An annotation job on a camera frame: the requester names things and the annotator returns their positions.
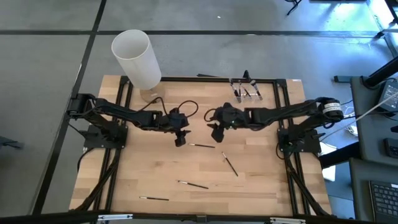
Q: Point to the thin black makeup brush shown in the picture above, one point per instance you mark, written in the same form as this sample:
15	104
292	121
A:
238	99

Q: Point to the white-tipped makeup brush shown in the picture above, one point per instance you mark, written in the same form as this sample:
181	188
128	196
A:
235	91

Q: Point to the black tripod legs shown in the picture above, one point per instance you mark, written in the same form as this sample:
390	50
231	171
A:
293	4

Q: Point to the black stand beam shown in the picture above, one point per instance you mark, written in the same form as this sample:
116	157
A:
382	73

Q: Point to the black keyboard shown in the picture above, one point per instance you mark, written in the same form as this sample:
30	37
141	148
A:
385	202

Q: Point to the dark chair part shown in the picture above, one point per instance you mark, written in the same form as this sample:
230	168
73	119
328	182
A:
9	143

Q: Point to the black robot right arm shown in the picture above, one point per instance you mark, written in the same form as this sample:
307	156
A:
280	113

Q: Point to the thin black pen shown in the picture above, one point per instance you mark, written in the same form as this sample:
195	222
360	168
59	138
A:
205	146
158	198

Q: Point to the table-level camera mount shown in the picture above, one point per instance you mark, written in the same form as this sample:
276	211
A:
201	218

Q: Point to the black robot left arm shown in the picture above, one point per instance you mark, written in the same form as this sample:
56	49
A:
124	113

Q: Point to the silver frame bracket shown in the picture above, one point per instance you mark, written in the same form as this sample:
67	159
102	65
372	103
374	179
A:
115	217
287	220

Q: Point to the dark tablet screen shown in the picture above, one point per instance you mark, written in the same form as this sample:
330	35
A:
388	96

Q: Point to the gray desk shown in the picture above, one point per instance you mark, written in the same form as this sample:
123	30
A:
359	193
367	140

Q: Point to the black makeup brush silver ferrule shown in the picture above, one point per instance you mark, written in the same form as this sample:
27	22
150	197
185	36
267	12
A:
231	166
245	90
196	185

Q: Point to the white paper sheets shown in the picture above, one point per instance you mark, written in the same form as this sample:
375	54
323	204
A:
328	174

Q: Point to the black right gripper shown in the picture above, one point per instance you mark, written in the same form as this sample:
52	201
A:
233	116

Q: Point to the clear acrylic organizer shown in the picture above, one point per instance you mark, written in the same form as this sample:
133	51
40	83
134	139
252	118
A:
248	99

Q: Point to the thin black pen bottom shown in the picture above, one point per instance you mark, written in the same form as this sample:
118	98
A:
158	198

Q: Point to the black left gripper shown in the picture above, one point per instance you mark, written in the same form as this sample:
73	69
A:
175	121

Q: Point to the black desk device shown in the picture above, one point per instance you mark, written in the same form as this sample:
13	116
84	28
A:
391	147

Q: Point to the white cylindrical cup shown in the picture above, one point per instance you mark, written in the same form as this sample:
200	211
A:
133	59

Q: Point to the thick flat-top makeup brush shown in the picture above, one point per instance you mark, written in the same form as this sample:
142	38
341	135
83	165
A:
257	91

